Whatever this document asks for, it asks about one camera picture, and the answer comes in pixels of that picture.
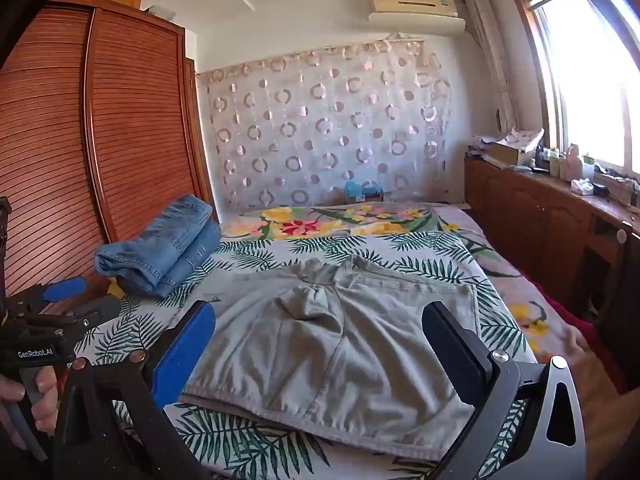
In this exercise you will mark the blue toy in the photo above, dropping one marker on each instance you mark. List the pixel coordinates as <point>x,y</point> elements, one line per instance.
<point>357,192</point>

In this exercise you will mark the leaf print bedsheet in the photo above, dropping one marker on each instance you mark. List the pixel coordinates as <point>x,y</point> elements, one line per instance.
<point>440,260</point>

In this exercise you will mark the wall air conditioner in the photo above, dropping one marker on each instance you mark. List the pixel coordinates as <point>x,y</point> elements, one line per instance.
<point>415,12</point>

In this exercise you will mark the window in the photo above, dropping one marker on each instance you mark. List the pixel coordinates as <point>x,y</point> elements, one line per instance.
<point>590,75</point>

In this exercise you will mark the brown wooden sideboard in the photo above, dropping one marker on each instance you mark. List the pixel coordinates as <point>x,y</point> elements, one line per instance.
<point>530,220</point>

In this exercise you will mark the grey pants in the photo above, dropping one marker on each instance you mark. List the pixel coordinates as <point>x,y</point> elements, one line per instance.
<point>310,355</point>

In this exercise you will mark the circle patterned curtain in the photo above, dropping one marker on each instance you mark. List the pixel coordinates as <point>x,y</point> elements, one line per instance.
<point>325,125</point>

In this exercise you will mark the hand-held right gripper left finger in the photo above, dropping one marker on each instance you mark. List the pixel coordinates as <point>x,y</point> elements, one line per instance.
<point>185,355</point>

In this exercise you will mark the bed with leaf-print sheet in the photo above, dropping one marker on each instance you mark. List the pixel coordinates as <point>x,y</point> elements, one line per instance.
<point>300,222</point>

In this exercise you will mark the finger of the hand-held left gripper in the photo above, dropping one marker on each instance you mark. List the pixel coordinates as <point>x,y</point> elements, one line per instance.
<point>65,288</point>
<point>100,308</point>

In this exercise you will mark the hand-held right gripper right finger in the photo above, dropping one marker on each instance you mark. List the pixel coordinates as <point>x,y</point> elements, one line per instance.
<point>452,355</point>

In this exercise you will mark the folded blue jeans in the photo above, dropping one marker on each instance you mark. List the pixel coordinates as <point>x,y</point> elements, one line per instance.
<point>165,250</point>

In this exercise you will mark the red cloth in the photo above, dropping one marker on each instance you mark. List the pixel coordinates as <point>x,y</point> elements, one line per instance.
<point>590,330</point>

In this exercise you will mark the person's left hand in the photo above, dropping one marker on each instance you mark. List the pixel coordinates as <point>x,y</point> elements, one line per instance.
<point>47,405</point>

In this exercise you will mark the white tissue box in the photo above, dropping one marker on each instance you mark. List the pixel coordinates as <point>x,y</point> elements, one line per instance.
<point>581,187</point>

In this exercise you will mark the pale pink bottle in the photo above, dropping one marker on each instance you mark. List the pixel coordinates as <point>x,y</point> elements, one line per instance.
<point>573,162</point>

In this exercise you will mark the brown wooden wardrobe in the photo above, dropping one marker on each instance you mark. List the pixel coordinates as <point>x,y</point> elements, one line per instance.
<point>125,125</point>

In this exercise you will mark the small potted plant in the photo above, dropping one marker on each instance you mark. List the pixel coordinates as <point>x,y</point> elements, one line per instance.
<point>589,162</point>

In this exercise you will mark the white wrapped pipe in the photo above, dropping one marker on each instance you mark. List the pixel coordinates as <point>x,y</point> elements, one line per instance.
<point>492,60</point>

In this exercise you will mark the stack of papers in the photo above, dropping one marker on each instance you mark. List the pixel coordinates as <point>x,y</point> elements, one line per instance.
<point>479,147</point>

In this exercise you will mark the dark wooden chair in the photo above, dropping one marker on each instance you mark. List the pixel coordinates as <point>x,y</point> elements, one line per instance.
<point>620,260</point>

